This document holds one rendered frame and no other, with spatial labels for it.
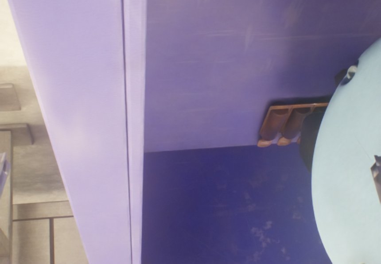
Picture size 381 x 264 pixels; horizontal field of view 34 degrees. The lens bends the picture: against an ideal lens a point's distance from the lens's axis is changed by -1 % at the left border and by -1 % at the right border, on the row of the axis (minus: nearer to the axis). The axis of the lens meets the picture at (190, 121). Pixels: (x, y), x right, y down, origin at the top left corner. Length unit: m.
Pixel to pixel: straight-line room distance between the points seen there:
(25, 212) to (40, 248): 0.07
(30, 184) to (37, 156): 0.16
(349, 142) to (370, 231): 0.03
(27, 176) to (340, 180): 1.17
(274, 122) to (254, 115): 0.03
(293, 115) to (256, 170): 0.10
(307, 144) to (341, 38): 0.09
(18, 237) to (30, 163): 0.18
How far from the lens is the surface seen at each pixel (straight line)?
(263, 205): 0.65
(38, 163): 1.27
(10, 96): 1.00
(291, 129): 0.62
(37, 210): 1.18
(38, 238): 1.16
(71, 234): 1.16
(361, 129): 0.20
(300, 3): 0.46
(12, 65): 0.94
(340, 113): 0.20
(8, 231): 1.05
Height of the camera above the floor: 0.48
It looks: 25 degrees down
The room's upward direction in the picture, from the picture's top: 173 degrees clockwise
